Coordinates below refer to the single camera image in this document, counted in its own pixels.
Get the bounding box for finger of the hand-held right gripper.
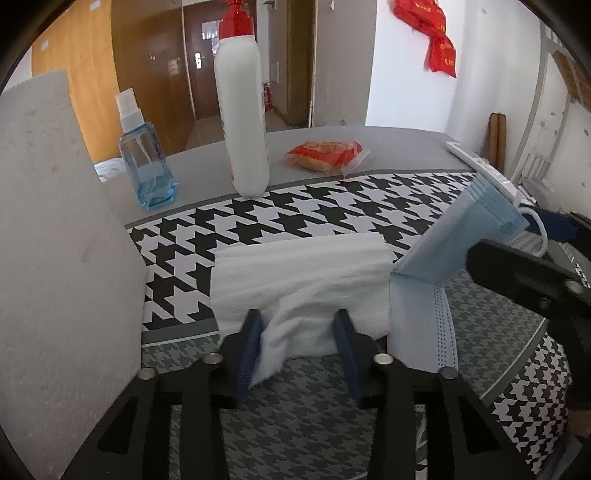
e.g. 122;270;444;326
534;210;579;241
465;239;591;320

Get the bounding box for light blue cloth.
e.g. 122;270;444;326
95;157;125;183

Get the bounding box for brown side door frame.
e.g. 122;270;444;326
286;0;317;130

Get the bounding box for white pump bottle red cap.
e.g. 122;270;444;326
213;0;271;199

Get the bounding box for houndstooth patterned blanket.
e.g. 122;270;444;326
92;124;591;480

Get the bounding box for white remote control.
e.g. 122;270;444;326
445;141;522;206

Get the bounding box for white tissue paper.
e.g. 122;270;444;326
210;232;395;387

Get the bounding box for dark brown door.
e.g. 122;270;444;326
182;0;232;123

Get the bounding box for white metal rack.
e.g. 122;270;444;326
519;23;591;210

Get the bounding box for wooden wardrobe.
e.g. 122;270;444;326
30;0;195;162

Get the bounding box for brown wooden posts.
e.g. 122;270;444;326
489;113;507;174

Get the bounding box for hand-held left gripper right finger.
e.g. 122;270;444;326
333;310;532;480

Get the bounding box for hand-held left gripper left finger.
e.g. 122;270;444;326
60;309;266;480

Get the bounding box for red snack packet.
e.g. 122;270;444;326
283;138;372;178

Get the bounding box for blue spray bottle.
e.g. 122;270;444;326
115;90;178;212

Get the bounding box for blue face mask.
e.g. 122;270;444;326
388;173;550;374

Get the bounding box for red hanging cloth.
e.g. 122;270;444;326
392;0;458;79

